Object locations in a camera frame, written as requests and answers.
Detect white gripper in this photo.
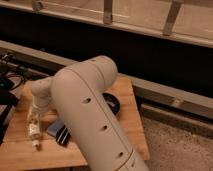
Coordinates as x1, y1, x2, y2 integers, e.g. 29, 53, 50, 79
30, 78, 54, 115

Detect white plastic bottle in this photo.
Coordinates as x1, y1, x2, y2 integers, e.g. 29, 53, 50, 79
27, 106, 41, 150

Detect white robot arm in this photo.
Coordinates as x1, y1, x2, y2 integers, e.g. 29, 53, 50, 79
31, 56, 149, 171

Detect dark ceramic bowl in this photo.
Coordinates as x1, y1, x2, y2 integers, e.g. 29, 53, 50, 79
103, 93, 120, 115

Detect black white striped block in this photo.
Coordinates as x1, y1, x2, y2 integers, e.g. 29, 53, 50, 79
56, 126, 71, 147

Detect wooden cutting board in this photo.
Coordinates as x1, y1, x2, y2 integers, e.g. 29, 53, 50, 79
0, 77, 150, 170

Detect black cables and equipment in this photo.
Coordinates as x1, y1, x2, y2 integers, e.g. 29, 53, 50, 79
0, 52, 29, 147

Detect metal rail frame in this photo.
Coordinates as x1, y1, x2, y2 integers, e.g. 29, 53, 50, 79
0, 0, 213, 48

